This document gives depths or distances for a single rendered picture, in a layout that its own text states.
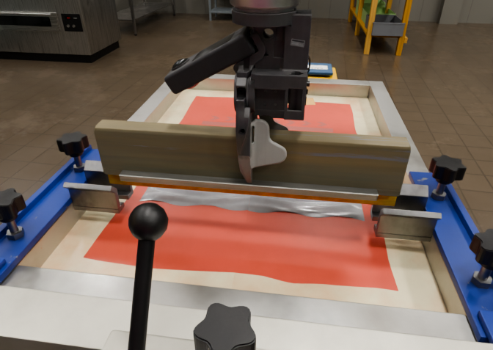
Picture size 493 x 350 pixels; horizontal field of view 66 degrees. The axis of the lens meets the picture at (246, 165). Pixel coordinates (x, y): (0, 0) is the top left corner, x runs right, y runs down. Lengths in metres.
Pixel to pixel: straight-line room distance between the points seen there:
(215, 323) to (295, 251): 0.30
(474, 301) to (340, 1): 7.38
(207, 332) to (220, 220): 0.35
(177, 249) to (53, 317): 0.21
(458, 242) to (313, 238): 0.18
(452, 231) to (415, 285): 0.09
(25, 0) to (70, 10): 0.53
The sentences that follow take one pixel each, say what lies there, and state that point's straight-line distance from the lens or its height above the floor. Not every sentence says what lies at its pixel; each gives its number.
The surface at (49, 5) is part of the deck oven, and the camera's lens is 5.14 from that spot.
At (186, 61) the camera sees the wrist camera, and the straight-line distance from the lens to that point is 0.47.
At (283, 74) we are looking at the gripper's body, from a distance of 0.42.
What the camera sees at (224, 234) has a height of 0.96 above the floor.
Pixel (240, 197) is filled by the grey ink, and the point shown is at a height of 0.96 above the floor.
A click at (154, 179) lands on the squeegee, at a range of 0.53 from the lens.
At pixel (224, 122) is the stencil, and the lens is 0.88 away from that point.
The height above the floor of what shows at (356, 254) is 0.96.
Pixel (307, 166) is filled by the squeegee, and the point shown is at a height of 1.07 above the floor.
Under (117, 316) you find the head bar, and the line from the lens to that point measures 0.38.
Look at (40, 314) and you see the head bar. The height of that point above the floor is 1.04.
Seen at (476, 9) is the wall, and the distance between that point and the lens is 8.16.
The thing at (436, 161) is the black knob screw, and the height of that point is 1.06.
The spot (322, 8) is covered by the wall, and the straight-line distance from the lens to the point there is 7.73.
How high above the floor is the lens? 1.33
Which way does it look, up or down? 31 degrees down
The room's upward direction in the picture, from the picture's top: straight up
